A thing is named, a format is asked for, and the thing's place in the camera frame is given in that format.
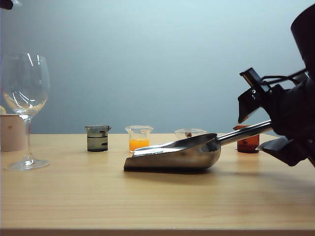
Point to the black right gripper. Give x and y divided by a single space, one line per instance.
292 110

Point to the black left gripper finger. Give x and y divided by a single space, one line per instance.
7 3

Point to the stainless steel ice scoop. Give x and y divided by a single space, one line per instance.
177 157

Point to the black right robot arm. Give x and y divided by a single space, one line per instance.
305 37

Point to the amber glass beaker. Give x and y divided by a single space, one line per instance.
248 145

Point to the clear wine glass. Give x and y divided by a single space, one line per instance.
24 93

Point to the yellow lemon slice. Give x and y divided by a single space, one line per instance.
2 110

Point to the clear beaker with orange juice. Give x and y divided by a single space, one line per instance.
139 143

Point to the white ceramic cup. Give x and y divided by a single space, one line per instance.
11 132

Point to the grey smoked glass beaker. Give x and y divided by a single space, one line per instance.
97 141

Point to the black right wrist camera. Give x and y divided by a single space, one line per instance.
253 78

